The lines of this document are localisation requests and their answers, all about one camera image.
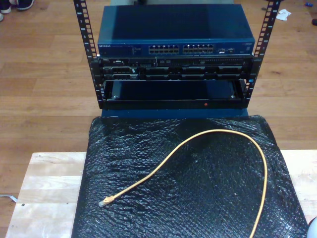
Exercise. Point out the blue base platform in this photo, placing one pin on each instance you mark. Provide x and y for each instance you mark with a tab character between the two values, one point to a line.
148	113

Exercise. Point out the black rack server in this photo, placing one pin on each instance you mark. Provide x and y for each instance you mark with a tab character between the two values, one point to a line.
173	72

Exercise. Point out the black bubble wrap mat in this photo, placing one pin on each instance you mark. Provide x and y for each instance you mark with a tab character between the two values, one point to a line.
198	198

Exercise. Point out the white crumpled paper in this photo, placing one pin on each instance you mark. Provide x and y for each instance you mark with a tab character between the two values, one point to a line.
283	15

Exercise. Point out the person's foot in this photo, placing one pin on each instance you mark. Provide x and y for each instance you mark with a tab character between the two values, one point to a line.
5	7
1	17
24	4

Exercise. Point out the small dark floor object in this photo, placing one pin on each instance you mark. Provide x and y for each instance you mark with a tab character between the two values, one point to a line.
314	22

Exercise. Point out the small blue floor object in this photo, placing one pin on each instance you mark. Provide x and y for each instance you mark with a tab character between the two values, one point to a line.
308	4

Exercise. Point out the blue Netgear network switch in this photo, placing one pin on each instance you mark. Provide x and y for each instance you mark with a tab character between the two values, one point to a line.
173	24

